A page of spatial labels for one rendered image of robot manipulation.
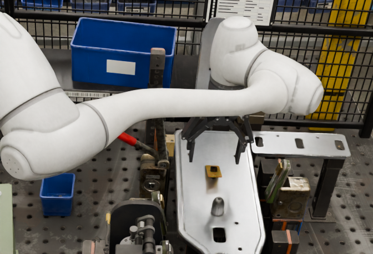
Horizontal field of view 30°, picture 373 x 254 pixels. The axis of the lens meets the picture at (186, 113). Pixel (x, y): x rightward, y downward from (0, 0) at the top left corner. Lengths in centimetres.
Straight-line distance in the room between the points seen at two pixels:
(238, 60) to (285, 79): 13
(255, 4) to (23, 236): 100
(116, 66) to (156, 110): 71
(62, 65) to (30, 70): 98
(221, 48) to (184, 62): 67
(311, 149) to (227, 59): 55
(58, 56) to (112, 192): 47
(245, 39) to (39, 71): 53
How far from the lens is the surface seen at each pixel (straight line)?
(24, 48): 126
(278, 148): 203
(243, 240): 176
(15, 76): 123
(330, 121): 256
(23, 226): 217
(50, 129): 122
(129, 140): 179
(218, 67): 163
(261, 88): 150
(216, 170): 188
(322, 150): 206
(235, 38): 158
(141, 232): 151
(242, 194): 187
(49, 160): 122
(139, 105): 137
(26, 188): 228
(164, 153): 181
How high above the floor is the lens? 230
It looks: 38 degrees down
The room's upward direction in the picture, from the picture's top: 6 degrees clockwise
